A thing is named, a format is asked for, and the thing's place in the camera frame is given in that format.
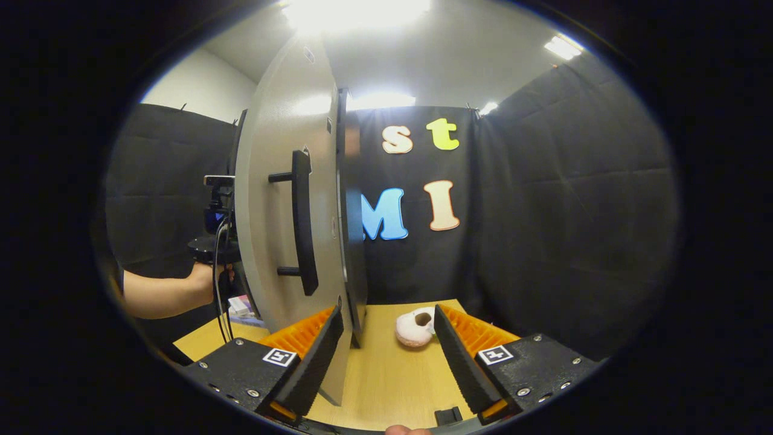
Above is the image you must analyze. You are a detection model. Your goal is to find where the white pink box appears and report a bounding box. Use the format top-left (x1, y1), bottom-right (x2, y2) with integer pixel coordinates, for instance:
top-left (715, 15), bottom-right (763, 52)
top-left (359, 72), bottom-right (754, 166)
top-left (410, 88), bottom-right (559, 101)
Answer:
top-left (228, 295), bottom-right (266, 328)

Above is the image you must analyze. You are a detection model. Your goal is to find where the black cable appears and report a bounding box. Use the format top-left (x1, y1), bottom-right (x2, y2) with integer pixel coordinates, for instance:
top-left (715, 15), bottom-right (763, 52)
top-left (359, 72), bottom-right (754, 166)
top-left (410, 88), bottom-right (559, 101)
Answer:
top-left (213, 217), bottom-right (235, 344)

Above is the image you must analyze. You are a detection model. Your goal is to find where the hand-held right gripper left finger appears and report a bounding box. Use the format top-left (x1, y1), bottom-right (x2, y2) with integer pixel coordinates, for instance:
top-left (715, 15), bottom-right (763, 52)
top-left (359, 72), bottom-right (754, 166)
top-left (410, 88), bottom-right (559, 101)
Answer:
top-left (184, 305), bottom-right (345, 422)

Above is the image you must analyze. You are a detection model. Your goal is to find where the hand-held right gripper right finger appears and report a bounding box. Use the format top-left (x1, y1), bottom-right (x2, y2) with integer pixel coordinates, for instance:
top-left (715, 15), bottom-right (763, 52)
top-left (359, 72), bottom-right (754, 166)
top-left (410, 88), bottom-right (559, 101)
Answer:
top-left (434, 304), bottom-right (605, 425)

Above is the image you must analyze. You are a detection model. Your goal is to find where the grey cabinet door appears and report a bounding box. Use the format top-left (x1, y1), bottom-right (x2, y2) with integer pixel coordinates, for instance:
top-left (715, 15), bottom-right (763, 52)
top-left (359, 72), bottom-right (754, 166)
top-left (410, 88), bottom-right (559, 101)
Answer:
top-left (234, 33), bottom-right (357, 407)

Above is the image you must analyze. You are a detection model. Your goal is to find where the black backdrop cloth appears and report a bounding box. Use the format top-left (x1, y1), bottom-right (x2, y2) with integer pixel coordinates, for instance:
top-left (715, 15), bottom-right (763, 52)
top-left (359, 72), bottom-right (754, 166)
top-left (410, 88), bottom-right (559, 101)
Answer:
top-left (106, 60), bottom-right (680, 363)

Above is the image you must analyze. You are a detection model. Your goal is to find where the black door handle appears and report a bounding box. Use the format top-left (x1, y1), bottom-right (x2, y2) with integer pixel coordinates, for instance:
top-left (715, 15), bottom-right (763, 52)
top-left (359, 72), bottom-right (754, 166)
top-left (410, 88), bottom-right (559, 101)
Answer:
top-left (269, 149), bottom-right (319, 297)

